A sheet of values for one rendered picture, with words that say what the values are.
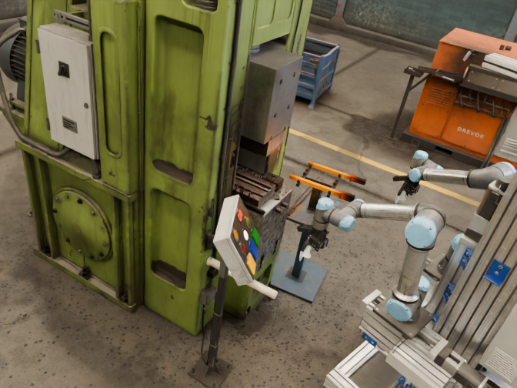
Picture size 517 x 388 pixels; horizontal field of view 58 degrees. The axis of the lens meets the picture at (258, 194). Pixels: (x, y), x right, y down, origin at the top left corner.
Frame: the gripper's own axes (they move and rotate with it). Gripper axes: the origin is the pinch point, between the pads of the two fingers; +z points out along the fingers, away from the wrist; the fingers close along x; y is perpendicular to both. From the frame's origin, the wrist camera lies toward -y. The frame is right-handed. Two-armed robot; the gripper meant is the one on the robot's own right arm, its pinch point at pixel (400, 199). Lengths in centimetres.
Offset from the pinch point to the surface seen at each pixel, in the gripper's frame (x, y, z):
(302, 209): -30, -51, 28
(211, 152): -118, -50, -44
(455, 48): 281, -114, -27
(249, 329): -86, -32, 93
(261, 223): -85, -38, 7
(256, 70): -92, -53, -80
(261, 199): -81, -45, -5
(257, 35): -90, -57, -95
